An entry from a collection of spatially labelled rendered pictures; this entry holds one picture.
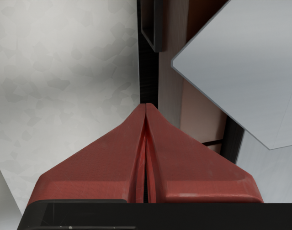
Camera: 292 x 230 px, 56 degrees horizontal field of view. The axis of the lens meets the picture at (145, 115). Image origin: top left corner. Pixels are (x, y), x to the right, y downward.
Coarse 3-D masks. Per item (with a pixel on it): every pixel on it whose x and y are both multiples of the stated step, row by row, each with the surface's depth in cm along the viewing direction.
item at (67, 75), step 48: (0, 0) 26; (48, 0) 27; (96, 0) 28; (0, 48) 29; (48, 48) 30; (96, 48) 31; (0, 96) 32; (48, 96) 33; (96, 96) 35; (0, 144) 36; (48, 144) 38
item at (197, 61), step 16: (224, 16) 15; (208, 32) 15; (192, 48) 16; (208, 48) 16; (176, 64) 16; (192, 64) 16; (208, 64) 16; (192, 80) 17; (208, 80) 17; (208, 96) 18
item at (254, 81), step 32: (256, 0) 15; (288, 0) 15; (224, 32) 15; (256, 32) 16; (288, 32) 16; (224, 64) 17; (256, 64) 17; (288, 64) 18; (224, 96) 18; (256, 96) 19; (288, 96) 20; (256, 128) 21
